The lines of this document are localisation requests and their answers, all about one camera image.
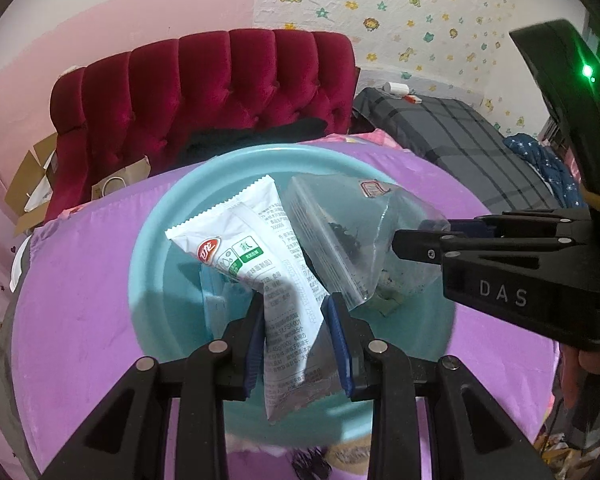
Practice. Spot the purple quilted tablecloth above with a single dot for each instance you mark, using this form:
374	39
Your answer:
80	310

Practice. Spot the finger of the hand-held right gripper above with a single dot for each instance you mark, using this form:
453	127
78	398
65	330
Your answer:
530	225
480	247

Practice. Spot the clear zip bag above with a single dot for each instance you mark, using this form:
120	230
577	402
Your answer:
330	210

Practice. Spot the brown paper bag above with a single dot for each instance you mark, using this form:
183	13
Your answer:
125	177

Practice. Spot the grey plaid blanket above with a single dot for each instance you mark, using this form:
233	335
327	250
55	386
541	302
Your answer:
455	135

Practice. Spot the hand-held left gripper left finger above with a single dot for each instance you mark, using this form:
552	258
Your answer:
254	345

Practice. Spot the small red and white box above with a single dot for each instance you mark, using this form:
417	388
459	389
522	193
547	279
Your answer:
414	100

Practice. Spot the blue face mask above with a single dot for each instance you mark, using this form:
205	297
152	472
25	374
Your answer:
215	300

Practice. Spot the navy star print cloth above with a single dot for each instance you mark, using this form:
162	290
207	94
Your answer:
545	165

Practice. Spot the light blue plastic basin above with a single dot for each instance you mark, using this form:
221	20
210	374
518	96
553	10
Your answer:
180	210

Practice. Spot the brown cardboard box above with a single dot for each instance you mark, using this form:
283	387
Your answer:
30	185

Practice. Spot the white snack packet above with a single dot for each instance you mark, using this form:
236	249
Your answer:
280	260

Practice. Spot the white bottle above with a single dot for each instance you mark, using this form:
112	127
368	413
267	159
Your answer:
396	88

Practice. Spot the person's right hand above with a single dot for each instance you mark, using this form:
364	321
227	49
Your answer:
595	362

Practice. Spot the beige sock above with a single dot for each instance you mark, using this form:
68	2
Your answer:
347	452

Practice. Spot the pink floral bedsheet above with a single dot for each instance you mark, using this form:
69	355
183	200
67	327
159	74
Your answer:
375	137

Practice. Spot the red tufted velvet headboard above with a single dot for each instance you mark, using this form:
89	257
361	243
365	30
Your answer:
180	85

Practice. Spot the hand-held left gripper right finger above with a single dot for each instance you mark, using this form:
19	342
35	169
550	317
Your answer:
341	345

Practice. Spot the black cloth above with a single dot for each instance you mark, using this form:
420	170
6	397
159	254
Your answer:
260	135

